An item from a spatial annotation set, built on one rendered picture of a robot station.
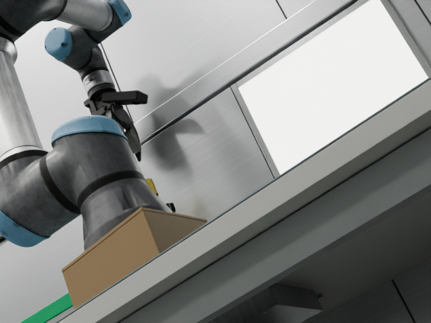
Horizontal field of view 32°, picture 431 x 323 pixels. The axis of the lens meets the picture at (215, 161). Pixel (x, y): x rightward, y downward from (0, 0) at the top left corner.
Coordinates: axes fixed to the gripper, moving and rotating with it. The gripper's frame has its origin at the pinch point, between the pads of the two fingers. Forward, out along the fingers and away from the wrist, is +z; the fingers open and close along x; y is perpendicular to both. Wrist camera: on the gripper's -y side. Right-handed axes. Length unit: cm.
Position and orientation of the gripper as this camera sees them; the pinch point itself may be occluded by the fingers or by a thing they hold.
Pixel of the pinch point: (133, 152)
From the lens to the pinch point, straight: 182.8
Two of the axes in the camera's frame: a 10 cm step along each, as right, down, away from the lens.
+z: 3.7, 8.3, -4.1
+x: -4.7, -2.1, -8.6
